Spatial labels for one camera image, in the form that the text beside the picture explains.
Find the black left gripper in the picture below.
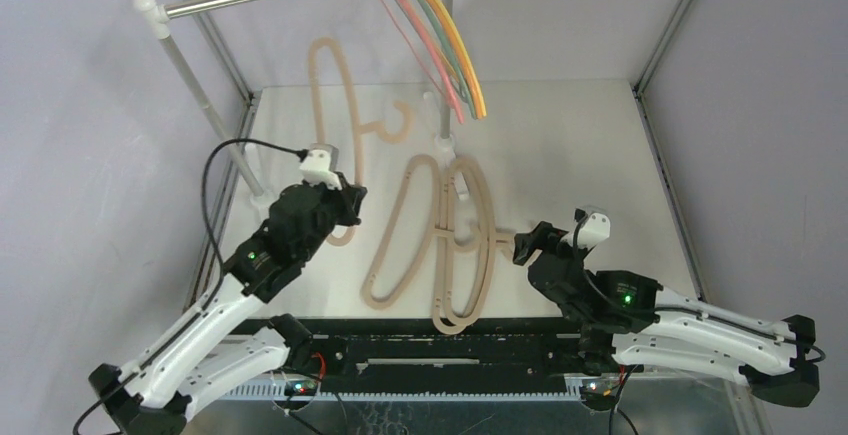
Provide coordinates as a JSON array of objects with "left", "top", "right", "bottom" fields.
[{"left": 298, "top": 172, "right": 364, "bottom": 263}]

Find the orange wire hanger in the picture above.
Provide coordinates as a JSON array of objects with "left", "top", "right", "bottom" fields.
[{"left": 404, "top": 0, "right": 488, "bottom": 121}]

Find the pink wire hanger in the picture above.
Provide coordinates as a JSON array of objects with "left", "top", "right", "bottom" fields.
[{"left": 372, "top": 0, "right": 466, "bottom": 125}]

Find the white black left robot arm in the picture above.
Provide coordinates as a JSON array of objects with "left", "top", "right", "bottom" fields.
[{"left": 89, "top": 179, "right": 367, "bottom": 434}]

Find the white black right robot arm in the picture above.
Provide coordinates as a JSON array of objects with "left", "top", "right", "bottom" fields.
[{"left": 512, "top": 214, "right": 826, "bottom": 408}]

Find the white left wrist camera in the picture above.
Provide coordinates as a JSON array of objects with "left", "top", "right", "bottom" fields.
[{"left": 299, "top": 144, "right": 342, "bottom": 190}]

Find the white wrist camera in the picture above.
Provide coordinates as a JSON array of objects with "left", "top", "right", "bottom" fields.
[
  {"left": 299, "top": 144, "right": 342, "bottom": 190},
  {"left": 561, "top": 205, "right": 611, "bottom": 250}
]

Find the black right camera cable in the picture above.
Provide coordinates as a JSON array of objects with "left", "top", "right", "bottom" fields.
[{"left": 572, "top": 213, "right": 664, "bottom": 317}]

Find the black camera cable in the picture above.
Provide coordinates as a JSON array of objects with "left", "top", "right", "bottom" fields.
[
  {"left": 572, "top": 213, "right": 664, "bottom": 317},
  {"left": 200, "top": 139, "right": 309, "bottom": 301}
]

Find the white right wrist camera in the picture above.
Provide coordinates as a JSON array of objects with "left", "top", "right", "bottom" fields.
[{"left": 561, "top": 205, "right": 611, "bottom": 250}]

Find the black left camera cable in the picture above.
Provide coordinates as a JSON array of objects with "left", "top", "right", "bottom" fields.
[{"left": 200, "top": 139, "right": 309, "bottom": 301}]

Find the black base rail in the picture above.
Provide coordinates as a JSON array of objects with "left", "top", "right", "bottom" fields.
[{"left": 178, "top": 315, "right": 647, "bottom": 397}]

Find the aluminium frame rail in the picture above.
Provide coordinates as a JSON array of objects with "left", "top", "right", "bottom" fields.
[{"left": 148, "top": 332, "right": 753, "bottom": 403}]

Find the left rack post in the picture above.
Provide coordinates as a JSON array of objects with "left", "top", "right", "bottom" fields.
[{"left": 133, "top": 0, "right": 272, "bottom": 209}]

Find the rack post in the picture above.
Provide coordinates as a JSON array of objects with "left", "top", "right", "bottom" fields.
[
  {"left": 133, "top": 0, "right": 272, "bottom": 209},
  {"left": 433, "top": 0, "right": 457, "bottom": 152}
]

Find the right rack post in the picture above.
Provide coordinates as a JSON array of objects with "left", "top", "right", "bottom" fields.
[{"left": 433, "top": 0, "right": 457, "bottom": 152}]

